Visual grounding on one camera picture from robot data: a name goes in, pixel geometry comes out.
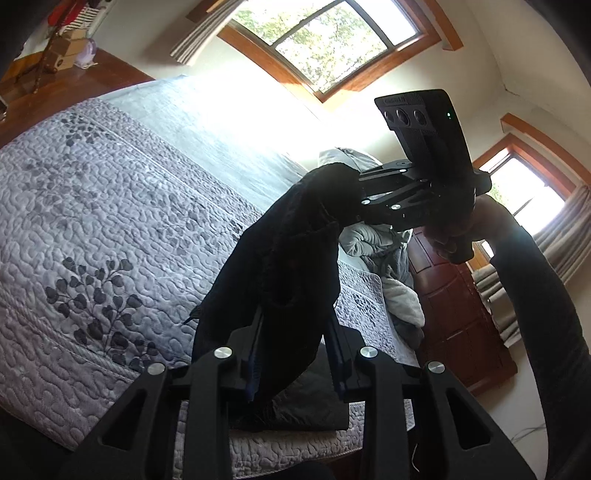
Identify bed with grey sheet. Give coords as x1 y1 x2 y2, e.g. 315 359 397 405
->
0 74 421 480

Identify black white striped bag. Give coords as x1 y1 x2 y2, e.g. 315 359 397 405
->
65 0 110 31

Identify dark wooden coat rack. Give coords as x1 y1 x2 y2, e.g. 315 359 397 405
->
11 0 65 93

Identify white fleece blanket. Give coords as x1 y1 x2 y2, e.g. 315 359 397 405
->
382 276 426 329

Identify pale purple round lamp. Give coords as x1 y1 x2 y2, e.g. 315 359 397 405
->
78 39 100 65

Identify dark grey fleece blanket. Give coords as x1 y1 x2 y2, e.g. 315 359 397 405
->
383 231 426 352

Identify black pants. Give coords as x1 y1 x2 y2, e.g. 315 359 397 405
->
184 163 349 433

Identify wide wooden framed window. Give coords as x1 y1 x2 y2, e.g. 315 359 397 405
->
217 0 464 110

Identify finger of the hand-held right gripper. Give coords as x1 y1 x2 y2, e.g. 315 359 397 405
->
358 159 432 184
356 182 433 227

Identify beige striped curtain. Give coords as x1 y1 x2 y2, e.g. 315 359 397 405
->
470 185 591 348
170 0 252 65

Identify person's right hand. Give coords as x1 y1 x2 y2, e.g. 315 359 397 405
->
424 198 525 259

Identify folded grey duvet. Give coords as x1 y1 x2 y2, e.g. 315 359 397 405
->
318 147 414 259

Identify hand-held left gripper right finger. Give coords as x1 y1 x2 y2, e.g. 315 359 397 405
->
325 318 536 480

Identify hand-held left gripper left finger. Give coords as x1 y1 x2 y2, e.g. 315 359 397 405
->
58 318 264 480

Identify large cardboard box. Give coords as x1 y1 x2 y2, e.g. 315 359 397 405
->
45 39 88 72

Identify wooden dresser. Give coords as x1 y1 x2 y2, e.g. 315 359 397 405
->
406 228 518 395

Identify narrow wooden framed window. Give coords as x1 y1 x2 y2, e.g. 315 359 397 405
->
472 113 583 217

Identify grey quilted bedspread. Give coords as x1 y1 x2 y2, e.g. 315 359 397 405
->
0 98 419 478

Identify red bag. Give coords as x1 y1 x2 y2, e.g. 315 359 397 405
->
58 0 86 24

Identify person's right forearm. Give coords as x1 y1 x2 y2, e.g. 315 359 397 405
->
489 222 591 480

